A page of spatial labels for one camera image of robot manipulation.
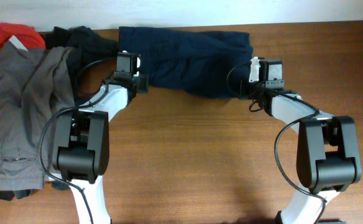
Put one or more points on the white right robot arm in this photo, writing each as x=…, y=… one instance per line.
x=327, y=155

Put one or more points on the red garment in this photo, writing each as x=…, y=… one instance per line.
x=28, y=36

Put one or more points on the dark green black garment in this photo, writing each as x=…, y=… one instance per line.
x=88, y=48

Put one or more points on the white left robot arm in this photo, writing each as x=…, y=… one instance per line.
x=81, y=140

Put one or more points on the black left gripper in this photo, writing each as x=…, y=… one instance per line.
x=143, y=83

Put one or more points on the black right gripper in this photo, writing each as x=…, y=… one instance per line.
x=243, y=92

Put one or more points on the navy blue shorts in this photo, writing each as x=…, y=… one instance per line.
x=209, y=64

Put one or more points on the grey trousers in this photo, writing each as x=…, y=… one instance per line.
x=34, y=84

